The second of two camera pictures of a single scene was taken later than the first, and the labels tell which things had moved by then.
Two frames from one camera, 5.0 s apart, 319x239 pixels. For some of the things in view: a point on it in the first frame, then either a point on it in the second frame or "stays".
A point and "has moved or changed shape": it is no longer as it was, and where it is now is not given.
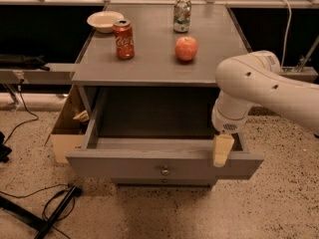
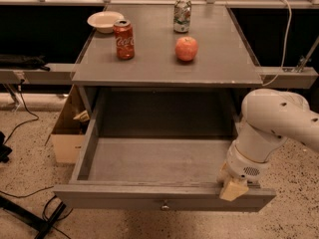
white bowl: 104,20 stays
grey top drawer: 162,157 has moved or changed shape
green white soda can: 181,15 stays
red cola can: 124,36 stays
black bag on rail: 17,61 stays
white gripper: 226,120 -> 241,167
